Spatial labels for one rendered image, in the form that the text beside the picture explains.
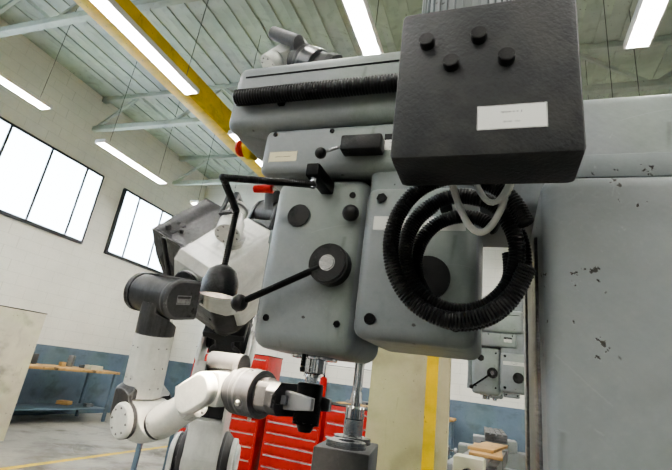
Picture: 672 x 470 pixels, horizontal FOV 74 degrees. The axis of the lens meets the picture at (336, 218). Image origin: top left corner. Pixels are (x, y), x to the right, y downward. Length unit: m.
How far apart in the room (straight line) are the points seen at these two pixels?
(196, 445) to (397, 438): 1.33
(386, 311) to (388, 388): 1.88
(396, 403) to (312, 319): 1.84
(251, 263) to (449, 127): 0.82
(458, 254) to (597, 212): 0.21
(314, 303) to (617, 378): 0.44
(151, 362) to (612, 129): 1.04
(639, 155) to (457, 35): 0.36
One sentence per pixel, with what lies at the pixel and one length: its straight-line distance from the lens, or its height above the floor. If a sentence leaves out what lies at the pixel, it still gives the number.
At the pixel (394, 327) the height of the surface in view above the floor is 1.36.
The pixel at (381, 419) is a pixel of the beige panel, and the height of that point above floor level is 1.11.
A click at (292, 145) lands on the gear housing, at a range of 0.89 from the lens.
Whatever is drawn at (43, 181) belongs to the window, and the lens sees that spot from 9.74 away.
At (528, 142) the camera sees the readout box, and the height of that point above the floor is 1.53.
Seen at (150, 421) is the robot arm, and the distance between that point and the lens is 1.14.
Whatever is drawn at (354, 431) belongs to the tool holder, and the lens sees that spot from 1.19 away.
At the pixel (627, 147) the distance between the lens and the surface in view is 0.82.
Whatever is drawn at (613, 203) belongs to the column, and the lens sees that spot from 0.64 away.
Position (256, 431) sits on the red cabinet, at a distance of 6.10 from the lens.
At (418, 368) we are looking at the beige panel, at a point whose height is 1.39.
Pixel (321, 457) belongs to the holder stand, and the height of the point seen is 1.12.
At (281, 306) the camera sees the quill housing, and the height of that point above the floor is 1.38.
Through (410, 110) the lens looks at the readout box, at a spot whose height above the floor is 1.58.
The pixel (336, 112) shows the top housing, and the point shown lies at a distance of 0.88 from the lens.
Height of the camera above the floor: 1.27
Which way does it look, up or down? 20 degrees up
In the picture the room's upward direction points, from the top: 8 degrees clockwise
